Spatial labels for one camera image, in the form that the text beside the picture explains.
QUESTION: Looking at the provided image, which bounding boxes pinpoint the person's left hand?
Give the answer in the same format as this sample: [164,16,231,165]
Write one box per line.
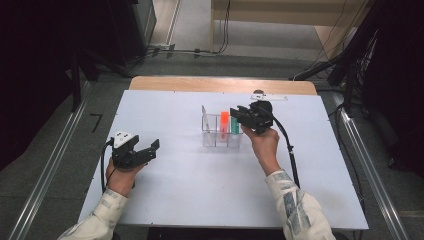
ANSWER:
[105,158,146,198]

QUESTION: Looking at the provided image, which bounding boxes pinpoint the black stand with cables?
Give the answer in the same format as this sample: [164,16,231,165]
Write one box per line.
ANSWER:
[289,19,383,118]

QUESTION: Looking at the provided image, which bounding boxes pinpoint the left hand-held gripper cable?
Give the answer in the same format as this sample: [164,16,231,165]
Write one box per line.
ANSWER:
[100,137,115,195]

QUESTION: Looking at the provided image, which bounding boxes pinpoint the light wooden furniture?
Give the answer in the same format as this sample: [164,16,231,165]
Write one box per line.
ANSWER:
[210,0,372,55]

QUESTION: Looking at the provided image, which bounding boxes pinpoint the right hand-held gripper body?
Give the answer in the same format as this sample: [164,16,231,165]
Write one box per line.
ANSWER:
[244,92,289,135]

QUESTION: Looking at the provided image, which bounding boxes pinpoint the orange highlighter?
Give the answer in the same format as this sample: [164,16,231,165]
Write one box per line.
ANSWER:
[219,111,231,142]

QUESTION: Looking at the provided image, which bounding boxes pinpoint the wooden table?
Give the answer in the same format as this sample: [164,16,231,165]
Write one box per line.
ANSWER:
[128,75,318,96]

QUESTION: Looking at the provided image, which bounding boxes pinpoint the floor cables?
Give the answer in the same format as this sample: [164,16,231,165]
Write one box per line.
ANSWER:
[145,0,233,58]

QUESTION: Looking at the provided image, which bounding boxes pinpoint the right hand-held gripper cable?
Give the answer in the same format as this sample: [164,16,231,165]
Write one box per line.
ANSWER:
[262,105,301,190]

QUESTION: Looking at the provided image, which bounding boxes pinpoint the white board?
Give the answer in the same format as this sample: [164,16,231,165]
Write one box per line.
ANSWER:
[77,89,369,231]

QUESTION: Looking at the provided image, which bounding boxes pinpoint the green and white glue stick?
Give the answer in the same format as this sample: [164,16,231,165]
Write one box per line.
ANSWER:
[230,116,241,136]

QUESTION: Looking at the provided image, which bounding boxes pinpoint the metal floor rail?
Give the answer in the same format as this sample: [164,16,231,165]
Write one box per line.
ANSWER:
[8,81,92,240]
[331,91,412,240]

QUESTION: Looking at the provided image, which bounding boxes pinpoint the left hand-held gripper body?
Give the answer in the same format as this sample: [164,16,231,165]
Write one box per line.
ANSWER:
[111,130,148,170]

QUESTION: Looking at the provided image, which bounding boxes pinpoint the person's right hand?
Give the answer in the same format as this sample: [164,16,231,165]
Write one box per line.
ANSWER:
[241,125,281,177]

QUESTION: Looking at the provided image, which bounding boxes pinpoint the clear plastic organizer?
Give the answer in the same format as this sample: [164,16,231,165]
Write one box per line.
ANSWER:
[200,112,243,149]

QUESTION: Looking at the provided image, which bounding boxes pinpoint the hand-held gripper cable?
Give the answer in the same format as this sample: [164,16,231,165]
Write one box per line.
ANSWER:
[262,105,301,190]
[100,137,115,195]

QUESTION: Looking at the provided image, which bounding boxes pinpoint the dark cabinet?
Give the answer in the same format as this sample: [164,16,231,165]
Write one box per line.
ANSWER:
[109,0,158,67]

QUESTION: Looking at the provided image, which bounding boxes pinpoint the black metal stand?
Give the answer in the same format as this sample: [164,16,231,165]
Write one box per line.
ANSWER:
[67,49,102,113]

